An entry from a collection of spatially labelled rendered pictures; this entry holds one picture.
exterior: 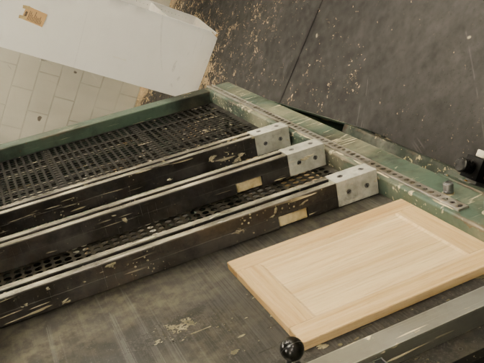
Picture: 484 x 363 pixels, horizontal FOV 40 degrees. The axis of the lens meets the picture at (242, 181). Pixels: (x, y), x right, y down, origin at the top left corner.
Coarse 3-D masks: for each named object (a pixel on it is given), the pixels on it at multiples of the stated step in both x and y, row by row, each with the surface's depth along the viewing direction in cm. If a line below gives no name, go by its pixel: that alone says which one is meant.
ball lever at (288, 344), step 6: (288, 336) 103; (294, 336) 103; (282, 342) 102; (288, 342) 101; (294, 342) 101; (300, 342) 102; (282, 348) 102; (288, 348) 101; (294, 348) 101; (300, 348) 101; (282, 354) 102; (288, 354) 101; (294, 354) 101; (300, 354) 101; (288, 360) 102; (294, 360) 102
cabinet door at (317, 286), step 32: (352, 224) 162; (384, 224) 160; (416, 224) 157; (448, 224) 154; (256, 256) 156; (288, 256) 154; (320, 256) 151; (352, 256) 149; (384, 256) 147; (416, 256) 145; (448, 256) 142; (480, 256) 140; (256, 288) 143; (288, 288) 142; (320, 288) 140; (352, 288) 138; (384, 288) 135; (416, 288) 133; (448, 288) 134; (288, 320) 131; (320, 320) 129; (352, 320) 127
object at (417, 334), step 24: (480, 288) 126; (432, 312) 122; (456, 312) 121; (480, 312) 121; (384, 336) 118; (408, 336) 117; (432, 336) 118; (456, 336) 120; (312, 360) 115; (336, 360) 114; (360, 360) 113
